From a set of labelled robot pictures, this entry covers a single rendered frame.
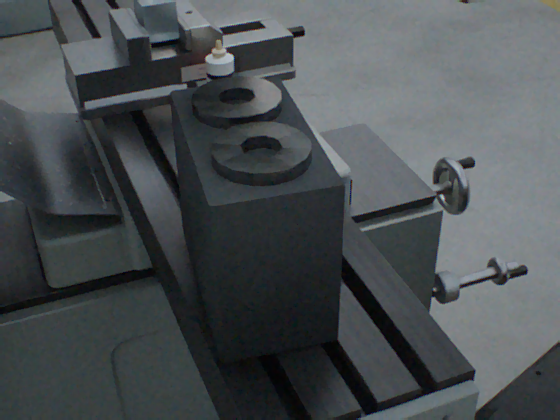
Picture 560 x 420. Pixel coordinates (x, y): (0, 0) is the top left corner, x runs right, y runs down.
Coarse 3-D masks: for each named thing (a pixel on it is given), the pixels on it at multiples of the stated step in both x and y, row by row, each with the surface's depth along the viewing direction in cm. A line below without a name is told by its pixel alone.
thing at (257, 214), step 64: (192, 128) 75; (256, 128) 72; (192, 192) 75; (256, 192) 66; (320, 192) 67; (192, 256) 86; (256, 256) 69; (320, 256) 71; (256, 320) 73; (320, 320) 75
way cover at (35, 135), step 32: (0, 128) 116; (32, 128) 124; (64, 128) 127; (0, 160) 107; (32, 160) 115; (64, 160) 118; (96, 160) 120; (32, 192) 106; (64, 192) 110; (96, 192) 112
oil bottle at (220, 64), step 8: (216, 48) 112; (224, 48) 112; (208, 56) 113; (216, 56) 112; (224, 56) 112; (232, 56) 113; (208, 64) 112; (216, 64) 111; (224, 64) 111; (232, 64) 113; (208, 72) 113; (216, 72) 112; (224, 72) 112; (232, 72) 113; (208, 80) 114
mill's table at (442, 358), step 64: (64, 0) 156; (128, 0) 156; (128, 128) 113; (128, 192) 106; (192, 320) 81; (384, 320) 81; (256, 384) 73; (320, 384) 73; (384, 384) 73; (448, 384) 74
